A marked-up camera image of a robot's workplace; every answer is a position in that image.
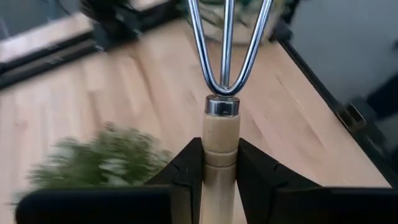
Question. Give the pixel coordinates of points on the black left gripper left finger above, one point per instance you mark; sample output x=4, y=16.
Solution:
x=180, y=193

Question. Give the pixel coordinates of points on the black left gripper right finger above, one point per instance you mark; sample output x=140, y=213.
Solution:
x=280, y=199

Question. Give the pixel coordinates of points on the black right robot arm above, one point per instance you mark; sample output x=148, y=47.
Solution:
x=118, y=21

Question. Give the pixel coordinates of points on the green plant in black pot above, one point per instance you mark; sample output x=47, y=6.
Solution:
x=102, y=161

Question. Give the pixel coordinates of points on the small grey camera module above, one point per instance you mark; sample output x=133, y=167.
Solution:
x=351, y=118

